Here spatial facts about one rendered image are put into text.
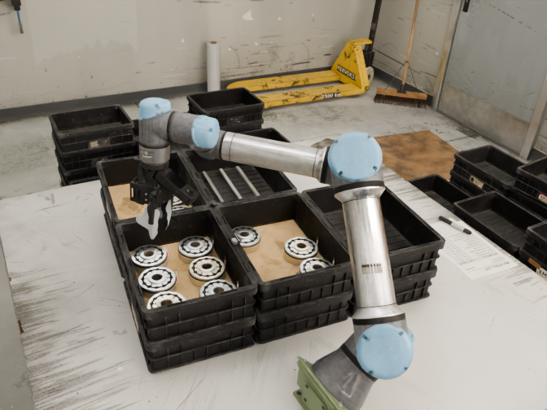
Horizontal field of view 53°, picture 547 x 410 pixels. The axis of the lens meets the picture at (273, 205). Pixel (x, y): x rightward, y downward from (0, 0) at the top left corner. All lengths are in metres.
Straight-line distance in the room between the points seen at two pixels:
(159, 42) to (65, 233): 3.00
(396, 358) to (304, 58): 4.54
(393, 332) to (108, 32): 3.89
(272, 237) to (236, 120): 1.65
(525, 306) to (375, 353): 0.84
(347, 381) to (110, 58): 3.83
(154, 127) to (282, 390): 0.74
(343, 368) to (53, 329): 0.83
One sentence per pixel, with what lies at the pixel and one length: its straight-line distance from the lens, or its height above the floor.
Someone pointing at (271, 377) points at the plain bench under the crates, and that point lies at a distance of 1.51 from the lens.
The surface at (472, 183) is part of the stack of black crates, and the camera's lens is 3.25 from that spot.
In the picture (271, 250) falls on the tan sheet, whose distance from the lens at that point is 1.70.
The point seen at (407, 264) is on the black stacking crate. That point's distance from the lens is 1.66.
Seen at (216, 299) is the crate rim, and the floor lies 0.92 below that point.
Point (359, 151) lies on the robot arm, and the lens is 1.21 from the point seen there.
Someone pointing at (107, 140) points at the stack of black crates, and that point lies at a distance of 3.09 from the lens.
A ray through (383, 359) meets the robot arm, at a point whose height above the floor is 1.00.
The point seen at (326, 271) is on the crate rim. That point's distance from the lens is 1.49.
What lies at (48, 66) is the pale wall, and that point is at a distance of 4.69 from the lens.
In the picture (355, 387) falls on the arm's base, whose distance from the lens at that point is 1.35.
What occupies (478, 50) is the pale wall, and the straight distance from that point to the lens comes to 4.83.
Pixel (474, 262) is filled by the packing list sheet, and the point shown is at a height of 0.70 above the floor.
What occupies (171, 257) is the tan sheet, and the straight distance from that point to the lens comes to 1.67.
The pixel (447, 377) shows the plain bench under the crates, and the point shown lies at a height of 0.70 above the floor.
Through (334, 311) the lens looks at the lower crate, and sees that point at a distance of 1.63.
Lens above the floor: 1.86
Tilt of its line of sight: 33 degrees down
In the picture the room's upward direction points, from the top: 4 degrees clockwise
